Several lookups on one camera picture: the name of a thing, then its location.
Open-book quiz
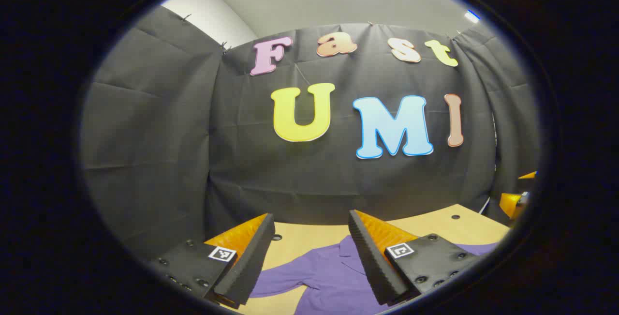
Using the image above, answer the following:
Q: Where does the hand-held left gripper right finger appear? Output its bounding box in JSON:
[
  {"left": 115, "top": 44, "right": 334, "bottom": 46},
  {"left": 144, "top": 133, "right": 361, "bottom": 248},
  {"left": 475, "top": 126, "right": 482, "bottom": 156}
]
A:
[{"left": 348, "top": 210, "right": 484, "bottom": 306}]

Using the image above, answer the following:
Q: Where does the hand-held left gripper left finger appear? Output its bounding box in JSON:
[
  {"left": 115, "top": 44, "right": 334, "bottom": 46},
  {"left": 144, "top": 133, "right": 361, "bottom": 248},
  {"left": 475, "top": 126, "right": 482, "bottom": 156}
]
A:
[{"left": 150, "top": 212, "right": 276, "bottom": 310}]

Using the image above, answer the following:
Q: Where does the purple button shirt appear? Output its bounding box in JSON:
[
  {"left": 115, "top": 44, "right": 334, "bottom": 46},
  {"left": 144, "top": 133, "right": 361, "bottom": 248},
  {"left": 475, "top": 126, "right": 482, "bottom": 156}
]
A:
[{"left": 249, "top": 235, "right": 501, "bottom": 315}]

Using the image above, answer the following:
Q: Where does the black backdrop cloth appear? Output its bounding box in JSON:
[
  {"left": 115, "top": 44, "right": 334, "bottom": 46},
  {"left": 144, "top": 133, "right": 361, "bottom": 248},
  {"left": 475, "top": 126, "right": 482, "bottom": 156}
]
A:
[{"left": 80, "top": 5, "right": 540, "bottom": 262}]

